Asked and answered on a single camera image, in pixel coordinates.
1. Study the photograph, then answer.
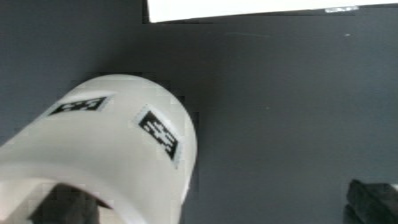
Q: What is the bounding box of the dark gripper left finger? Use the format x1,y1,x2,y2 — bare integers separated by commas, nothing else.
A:
29,184,109,224

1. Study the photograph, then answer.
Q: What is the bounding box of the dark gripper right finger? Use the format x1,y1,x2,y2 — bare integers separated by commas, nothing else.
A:
343,180,398,224

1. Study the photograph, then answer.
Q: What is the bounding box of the white lamp shade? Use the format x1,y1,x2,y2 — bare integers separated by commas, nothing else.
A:
0,74,197,224

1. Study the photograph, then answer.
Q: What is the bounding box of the white marker tag board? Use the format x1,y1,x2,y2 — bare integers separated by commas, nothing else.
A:
146,0,398,23

